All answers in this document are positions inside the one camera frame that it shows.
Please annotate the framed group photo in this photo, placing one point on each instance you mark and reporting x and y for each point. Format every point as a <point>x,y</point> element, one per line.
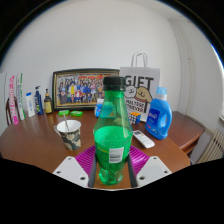
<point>80,89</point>

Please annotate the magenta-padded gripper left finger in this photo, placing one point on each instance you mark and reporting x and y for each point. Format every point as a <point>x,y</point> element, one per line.
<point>70,170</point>

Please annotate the dark blue pump bottle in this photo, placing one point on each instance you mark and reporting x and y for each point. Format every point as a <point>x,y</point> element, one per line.
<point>39,104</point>

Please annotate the blue detergent bottle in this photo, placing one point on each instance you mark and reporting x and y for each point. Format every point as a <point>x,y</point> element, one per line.
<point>159,120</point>

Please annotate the wooden chair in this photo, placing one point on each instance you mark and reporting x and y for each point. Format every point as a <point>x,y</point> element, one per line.
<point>8,111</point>

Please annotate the white paper gift bag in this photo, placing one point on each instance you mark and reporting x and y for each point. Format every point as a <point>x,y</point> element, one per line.
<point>143,85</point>

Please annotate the white stirring spoon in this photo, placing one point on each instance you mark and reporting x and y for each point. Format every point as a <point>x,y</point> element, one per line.
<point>66,122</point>

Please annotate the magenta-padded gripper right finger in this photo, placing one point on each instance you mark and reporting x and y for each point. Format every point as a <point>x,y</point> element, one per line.
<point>154,169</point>

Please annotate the white radiator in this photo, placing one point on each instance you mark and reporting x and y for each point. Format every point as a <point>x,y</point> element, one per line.
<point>213,148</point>

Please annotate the colourful puzzle cube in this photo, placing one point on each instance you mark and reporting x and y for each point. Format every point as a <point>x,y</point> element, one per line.
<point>135,118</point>

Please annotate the green plastic drink bottle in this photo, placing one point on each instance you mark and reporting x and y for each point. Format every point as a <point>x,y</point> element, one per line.
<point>112,140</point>

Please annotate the blue tissue pack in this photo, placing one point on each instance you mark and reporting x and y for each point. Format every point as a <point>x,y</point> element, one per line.
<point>98,108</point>

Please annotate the green and white toothpaste box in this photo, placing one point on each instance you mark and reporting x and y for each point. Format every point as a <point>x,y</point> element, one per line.
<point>20,98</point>

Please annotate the white remote control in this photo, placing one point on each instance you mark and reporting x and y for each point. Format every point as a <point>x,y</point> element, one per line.
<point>144,139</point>

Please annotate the camouflage print mug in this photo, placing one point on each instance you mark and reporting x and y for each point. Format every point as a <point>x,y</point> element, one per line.
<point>71,137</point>

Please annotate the wooden side table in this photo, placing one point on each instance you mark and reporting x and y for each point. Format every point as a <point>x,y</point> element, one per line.
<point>185,130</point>

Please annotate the white tube bottle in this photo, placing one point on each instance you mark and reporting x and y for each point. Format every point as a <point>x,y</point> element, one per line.
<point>30,106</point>

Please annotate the amber pump bottle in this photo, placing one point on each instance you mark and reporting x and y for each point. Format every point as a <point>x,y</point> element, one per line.
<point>48,105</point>

